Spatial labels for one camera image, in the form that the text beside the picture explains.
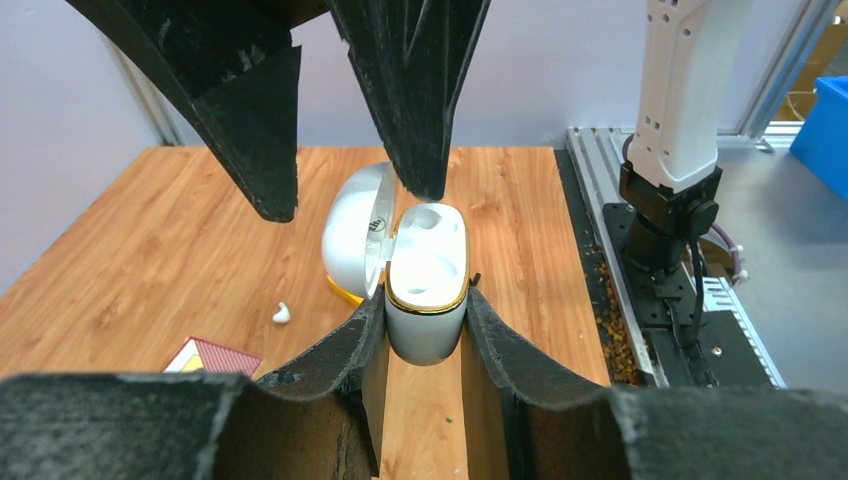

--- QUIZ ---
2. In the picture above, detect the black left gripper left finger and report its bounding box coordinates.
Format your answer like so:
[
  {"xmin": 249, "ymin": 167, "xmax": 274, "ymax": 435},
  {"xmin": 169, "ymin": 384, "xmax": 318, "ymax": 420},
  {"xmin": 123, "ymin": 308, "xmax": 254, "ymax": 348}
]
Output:
[{"xmin": 258, "ymin": 287, "xmax": 387, "ymax": 479}]

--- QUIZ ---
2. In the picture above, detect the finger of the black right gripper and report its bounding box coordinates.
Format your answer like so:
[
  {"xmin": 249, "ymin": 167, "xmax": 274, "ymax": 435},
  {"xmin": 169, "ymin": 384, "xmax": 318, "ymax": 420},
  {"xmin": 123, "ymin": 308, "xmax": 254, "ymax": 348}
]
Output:
[
  {"xmin": 329, "ymin": 1, "xmax": 490, "ymax": 201},
  {"xmin": 71, "ymin": 0, "xmax": 328, "ymax": 223}
]

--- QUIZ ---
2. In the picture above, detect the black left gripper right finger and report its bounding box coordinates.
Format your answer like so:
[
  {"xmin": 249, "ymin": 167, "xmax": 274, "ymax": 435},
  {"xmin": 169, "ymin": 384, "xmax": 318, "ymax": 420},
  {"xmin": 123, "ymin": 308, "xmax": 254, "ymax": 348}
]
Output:
[{"xmin": 465, "ymin": 287, "xmax": 613, "ymax": 479}]

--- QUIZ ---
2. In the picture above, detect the white earbud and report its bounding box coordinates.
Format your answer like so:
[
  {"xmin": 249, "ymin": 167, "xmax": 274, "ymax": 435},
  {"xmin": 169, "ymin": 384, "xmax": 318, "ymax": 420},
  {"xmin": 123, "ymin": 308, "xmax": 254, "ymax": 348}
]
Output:
[{"xmin": 272, "ymin": 302, "xmax": 291, "ymax": 324}]

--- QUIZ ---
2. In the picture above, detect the white gold earbud charging case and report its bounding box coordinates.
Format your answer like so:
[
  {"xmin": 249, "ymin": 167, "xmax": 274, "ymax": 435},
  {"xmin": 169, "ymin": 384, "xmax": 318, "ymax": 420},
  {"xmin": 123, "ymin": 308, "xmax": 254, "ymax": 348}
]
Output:
[{"xmin": 322, "ymin": 162, "xmax": 470, "ymax": 366}]

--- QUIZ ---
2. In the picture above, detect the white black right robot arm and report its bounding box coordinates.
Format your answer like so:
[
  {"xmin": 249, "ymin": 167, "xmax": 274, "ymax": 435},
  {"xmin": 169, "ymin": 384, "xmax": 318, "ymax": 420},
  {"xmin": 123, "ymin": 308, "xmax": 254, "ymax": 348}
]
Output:
[{"xmin": 74, "ymin": 1, "xmax": 751, "ymax": 271}]

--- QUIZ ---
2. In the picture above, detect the yellow triangular plastic piece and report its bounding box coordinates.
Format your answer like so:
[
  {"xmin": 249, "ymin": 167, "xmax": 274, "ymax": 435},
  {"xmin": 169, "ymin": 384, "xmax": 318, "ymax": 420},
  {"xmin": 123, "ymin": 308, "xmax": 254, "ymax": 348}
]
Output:
[{"xmin": 326, "ymin": 275, "xmax": 363, "ymax": 306}]

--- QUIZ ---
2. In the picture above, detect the blue plastic bin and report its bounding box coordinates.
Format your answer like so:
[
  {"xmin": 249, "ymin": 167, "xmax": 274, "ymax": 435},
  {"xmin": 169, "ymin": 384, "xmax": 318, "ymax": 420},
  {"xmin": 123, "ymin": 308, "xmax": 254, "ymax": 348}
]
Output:
[{"xmin": 790, "ymin": 76, "xmax": 847, "ymax": 200}]

